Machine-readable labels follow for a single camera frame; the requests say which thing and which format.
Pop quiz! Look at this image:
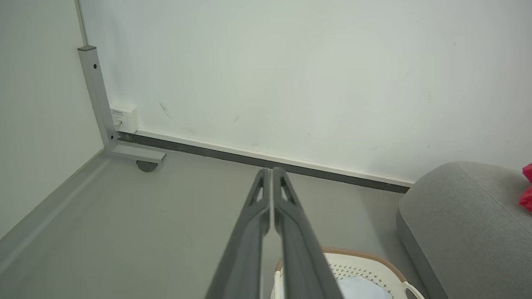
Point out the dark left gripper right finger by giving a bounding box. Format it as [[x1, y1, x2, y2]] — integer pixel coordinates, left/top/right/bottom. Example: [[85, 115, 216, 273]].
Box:
[[273, 167, 343, 299]]

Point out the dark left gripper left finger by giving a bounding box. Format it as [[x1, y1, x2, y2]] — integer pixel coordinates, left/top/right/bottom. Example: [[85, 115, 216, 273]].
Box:
[[206, 168, 273, 299]]

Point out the red and white garment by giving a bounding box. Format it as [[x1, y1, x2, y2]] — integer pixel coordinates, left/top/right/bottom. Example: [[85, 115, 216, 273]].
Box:
[[518, 163, 532, 213]]

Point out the white laundry basket tan rim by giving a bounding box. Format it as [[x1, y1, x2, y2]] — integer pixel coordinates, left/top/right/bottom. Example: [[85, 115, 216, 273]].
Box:
[[272, 246, 424, 299]]

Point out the light blue garment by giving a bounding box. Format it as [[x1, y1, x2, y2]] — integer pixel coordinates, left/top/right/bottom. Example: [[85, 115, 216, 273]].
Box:
[[336, 276, 393, 299]]

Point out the white and black baseboard strip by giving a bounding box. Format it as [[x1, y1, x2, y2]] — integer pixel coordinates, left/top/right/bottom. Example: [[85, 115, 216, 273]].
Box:
[[118, 129, 414, 194]]

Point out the grey fabric sofa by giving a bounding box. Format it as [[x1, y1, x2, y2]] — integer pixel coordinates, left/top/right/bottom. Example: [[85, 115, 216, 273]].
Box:
[[396, 161, 532, 299]]

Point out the white wall box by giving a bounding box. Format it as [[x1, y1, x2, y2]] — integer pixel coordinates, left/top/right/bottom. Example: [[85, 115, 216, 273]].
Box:
[[109, 104, 139, 134]]

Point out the grey floor skirting rail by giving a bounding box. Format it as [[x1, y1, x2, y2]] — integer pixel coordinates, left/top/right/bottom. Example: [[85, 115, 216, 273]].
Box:
[[0, 147, 111, 274]]

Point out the grey metal frame post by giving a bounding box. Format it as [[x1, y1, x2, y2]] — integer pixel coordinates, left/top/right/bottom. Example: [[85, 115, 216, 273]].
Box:
[[78, 45, 167, 164]]

